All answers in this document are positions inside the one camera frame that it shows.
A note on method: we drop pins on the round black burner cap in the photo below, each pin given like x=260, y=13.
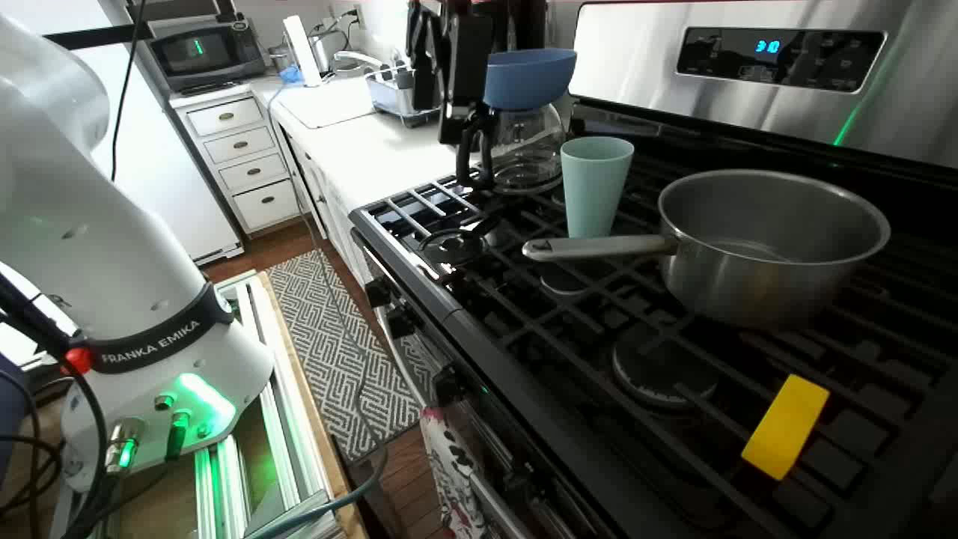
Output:
x=664, y=370

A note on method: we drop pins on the white kitchen counter cabinet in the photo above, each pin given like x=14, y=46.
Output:
x=378, y=159

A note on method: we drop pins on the stove digital display panel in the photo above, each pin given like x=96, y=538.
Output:
x=797, y=62

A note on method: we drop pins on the printed dish towel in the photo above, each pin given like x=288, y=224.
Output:
x=454, y=481

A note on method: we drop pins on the white drawer cabinet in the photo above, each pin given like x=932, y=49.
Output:
x=245, y=159

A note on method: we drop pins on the black gas stove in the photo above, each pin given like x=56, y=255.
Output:
x=599, y=451

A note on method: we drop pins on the white upright bottle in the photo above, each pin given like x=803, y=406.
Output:
x=303, y=49

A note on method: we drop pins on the blue bowl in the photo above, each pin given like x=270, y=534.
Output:
x=528, y=79

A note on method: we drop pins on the teal plastic cup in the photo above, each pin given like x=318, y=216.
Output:
x=595, y=189

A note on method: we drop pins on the glass coffee carafe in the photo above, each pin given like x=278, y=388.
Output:
x=526, y=150

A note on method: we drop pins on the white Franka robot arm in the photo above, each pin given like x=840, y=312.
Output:
x=90, y=251

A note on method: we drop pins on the yellow sponge block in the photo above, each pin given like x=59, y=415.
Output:
x=786, y=426

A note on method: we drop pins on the silver toaster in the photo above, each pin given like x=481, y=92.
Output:
x=390, y=95

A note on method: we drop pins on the white cutting board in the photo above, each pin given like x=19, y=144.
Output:
x=325, y=107

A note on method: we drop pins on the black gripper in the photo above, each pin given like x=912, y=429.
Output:
x=498, y=25

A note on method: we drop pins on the aluminium frame base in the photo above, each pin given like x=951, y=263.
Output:
x=285, y=429

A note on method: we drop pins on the grey patterned rug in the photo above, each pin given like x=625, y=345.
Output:
x=345, y=360

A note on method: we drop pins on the black microwave oven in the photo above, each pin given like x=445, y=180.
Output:
x=204, y=55

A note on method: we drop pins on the black horizontal bar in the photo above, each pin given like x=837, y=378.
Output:
x=93, y=38

